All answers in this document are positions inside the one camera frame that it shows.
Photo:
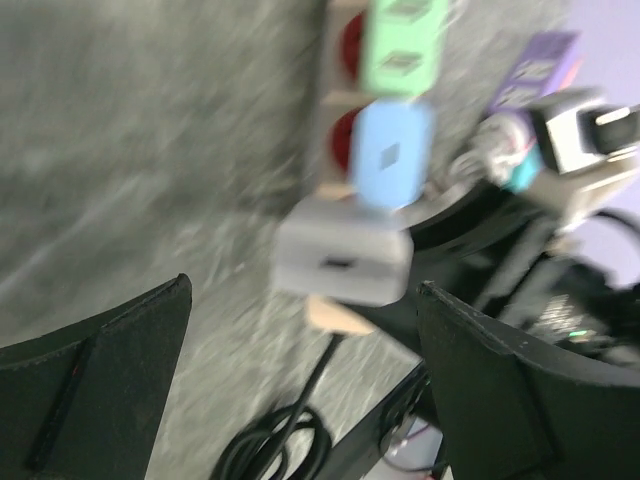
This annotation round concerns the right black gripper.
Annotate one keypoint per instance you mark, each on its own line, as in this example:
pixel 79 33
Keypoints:
pixel 493 250

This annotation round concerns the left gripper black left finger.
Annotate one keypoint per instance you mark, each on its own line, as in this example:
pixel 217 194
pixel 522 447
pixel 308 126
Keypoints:
pixel 86 401

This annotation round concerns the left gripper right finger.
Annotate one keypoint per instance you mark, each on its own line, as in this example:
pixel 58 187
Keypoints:
pixel 511 406

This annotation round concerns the teal power strip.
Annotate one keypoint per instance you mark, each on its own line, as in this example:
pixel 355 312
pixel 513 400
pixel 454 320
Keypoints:
pixel 525 173

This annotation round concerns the purple power strip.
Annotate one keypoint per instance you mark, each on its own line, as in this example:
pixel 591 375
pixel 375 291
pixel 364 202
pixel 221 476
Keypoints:
pixel 549 62

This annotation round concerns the beige power strip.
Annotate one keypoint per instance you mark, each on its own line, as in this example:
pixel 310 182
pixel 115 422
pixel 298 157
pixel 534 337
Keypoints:
pixel 338 99

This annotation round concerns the white plug adapter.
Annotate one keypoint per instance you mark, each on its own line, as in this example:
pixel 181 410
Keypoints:
pixel 344 251

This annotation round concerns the light blue plug adapter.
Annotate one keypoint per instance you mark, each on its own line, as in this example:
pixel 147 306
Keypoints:
pixel 390 152

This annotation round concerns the green plug on beige strip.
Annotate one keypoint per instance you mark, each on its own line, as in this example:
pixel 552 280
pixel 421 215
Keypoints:
pixel 401 46

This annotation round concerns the black base bar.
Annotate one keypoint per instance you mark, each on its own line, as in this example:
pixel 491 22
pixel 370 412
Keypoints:
pixel 369 442

